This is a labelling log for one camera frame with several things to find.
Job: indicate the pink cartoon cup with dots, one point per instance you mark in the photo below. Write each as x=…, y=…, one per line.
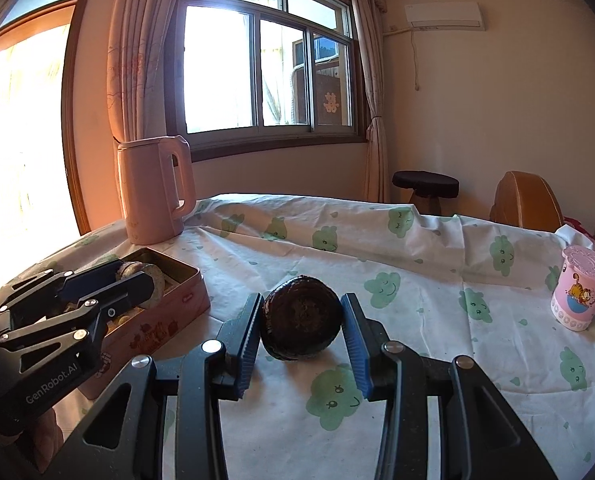
x=580, y=290

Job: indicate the sliding glass window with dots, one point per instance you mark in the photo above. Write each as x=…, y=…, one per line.
x=227, y=70

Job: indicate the red floral cushion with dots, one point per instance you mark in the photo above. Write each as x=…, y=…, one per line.
x=580, y=226

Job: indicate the white air conditioner pipe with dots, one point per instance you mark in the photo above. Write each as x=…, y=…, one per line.
x=415, y=60

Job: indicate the pink electric kettle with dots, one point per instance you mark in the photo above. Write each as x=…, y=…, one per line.
x=152, y=200

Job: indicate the cupcake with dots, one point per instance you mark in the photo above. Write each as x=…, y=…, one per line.
x=142, y=267

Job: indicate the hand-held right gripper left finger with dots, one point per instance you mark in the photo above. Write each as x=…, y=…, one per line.
x=247, y=350

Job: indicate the black round stool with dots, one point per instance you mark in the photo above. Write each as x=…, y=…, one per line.
x=425, y=183

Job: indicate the white green cloud tablecloth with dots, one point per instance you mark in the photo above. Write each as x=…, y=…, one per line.
x=427, y=360

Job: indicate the beige curtain with tieback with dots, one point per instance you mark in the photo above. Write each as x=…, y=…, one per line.
x=372, y=85

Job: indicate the wooden framed glass door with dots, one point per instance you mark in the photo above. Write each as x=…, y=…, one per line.
x=72, y=110

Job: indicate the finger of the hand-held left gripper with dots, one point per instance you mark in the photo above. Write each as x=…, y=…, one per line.
x=127, y=290
x=87, y=277

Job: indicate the red window sticker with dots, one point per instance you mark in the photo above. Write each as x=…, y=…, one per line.
x=330, y=103

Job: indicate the white wall air conditioner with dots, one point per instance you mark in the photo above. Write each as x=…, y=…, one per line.
x=445, y=16

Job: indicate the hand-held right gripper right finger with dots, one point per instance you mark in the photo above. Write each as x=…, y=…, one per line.
x=358, y=355

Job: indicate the large dark brown round pastry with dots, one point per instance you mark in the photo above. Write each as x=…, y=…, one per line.
x=301, y=317

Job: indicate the pink tin box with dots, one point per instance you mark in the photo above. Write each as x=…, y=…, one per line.
x=167, y=320

